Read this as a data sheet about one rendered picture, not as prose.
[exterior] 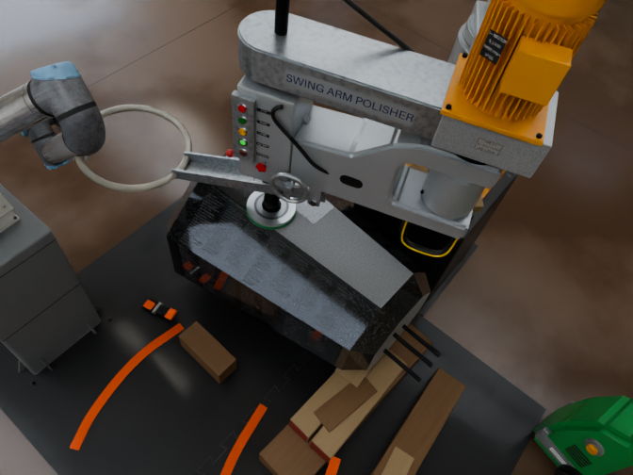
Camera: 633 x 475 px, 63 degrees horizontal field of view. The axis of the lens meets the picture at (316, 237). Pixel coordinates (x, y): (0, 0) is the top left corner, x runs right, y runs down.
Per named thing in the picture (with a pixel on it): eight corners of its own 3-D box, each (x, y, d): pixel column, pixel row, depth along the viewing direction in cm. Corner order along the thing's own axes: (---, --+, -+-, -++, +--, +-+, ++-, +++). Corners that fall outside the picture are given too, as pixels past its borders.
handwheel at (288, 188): (314, 191, 194) (318, 164, 182) (305, 210, 189) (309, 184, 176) (277, 178, 196) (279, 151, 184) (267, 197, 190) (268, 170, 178)
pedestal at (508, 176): (394, 191, 347) (424, 106, 287) (477, 248, 328) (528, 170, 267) (333, 251, 315) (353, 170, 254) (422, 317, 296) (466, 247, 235)
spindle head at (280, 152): (344, 169, 206) (365, 78, 169) (326, 209, 194) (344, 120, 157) (261, 140, 210) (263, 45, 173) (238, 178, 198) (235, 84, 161)
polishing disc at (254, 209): (285, 183, 232) (286, 182, 231) (302, 220, 222) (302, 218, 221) (240, 194, 226) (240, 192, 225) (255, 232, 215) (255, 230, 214)
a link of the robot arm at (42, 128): (28, 141, 187) (61, 127, 193) (10, 111, 183) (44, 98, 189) (25, 143, 195) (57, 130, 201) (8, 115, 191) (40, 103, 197)
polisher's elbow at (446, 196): (427, 171, 190) (443, 132, 173) (478, 188, 187) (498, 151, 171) (413, 208, 179) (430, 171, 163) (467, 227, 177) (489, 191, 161)
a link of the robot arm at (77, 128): (122, 140, 150) (72, 161, 204) (100, 100, 146) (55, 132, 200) (86, 157, 144) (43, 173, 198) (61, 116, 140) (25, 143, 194)
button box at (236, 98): (256, 158, 186) (257, 96, 163) (253, 163, 185) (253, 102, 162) (235, 151, 187) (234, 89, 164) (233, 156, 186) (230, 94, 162)
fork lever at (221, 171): (337, 174, 208) (335, 165, 204) (321, 209, 197) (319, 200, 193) (192, 154, 230) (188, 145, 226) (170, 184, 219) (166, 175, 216)
